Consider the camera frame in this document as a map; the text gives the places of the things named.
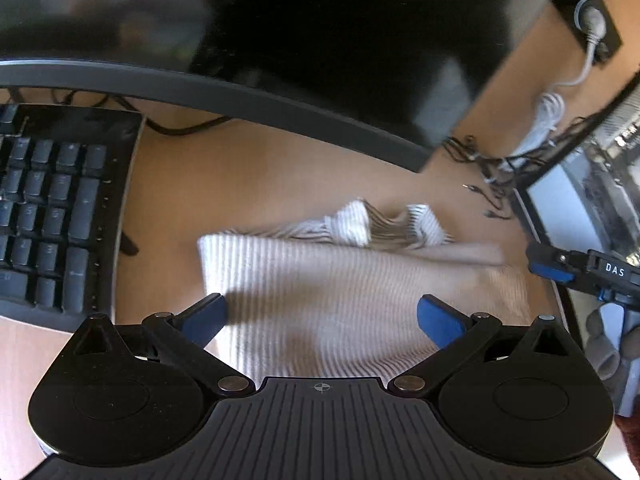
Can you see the black keyboard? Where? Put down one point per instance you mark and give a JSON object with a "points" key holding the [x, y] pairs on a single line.
{"points": [[50, 210]]}

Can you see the striped beige sweater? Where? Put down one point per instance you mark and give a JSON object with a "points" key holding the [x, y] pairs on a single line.
{"points": [[325, 285]]}

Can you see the black desk socket strip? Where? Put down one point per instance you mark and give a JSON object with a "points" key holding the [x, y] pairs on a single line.
{"points": [[564, 2]]}

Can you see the dark red garment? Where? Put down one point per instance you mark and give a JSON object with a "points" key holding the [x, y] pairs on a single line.
{"points": [[629, 437]]}

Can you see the white computer case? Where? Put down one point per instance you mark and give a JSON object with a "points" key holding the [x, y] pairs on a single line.
{"points": [[565, 210]]}

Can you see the curved black monitor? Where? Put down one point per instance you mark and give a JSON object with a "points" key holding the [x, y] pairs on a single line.
{"points": [[325, 50]]}

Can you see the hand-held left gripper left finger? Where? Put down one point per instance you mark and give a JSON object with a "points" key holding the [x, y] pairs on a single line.
{"points": [[202, 317]]}

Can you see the person's right hand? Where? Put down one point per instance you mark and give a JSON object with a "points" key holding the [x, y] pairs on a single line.
{"points": [[605, 355]]}

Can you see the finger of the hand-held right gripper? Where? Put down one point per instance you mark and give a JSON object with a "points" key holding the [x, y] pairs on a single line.
{"points": [[555, 262]]}

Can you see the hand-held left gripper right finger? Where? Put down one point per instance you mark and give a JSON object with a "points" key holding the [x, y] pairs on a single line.
{"points": [[440, 322]]}

